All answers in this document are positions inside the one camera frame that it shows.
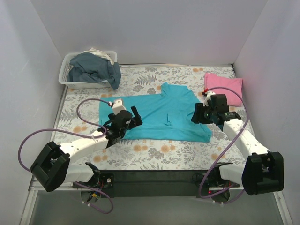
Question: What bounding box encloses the teal t shirt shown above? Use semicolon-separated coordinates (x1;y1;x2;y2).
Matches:
98;82;212;143

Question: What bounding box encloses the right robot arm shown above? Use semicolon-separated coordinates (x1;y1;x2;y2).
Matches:
191;91;284;195

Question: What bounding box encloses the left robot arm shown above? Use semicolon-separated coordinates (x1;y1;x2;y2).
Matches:
30;106;143;192

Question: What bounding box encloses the folded pink t shirt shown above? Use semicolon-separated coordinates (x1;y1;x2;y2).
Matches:
204;73;243;106

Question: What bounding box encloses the grey-blue t shirt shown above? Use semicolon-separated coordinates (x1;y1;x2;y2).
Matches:
67;52;121;90

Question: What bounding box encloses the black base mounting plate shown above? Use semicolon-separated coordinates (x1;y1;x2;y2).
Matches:
86;170;206;197

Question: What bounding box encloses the white plastic laundry basket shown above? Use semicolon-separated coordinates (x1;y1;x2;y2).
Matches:
58;52;110;89

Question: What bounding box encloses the cream t shirt in basket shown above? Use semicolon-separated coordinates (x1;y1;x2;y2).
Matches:
81;47;119;66

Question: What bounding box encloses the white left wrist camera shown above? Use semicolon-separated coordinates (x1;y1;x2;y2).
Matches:
108;98;126;115

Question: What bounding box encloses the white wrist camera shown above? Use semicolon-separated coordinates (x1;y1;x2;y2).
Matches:
108;98;126;115
202;90;215;106

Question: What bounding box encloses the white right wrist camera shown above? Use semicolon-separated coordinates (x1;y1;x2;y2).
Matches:
202;90;215;106

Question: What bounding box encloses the aluminium frame rail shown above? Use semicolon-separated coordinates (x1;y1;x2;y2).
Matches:
21;170;293;225

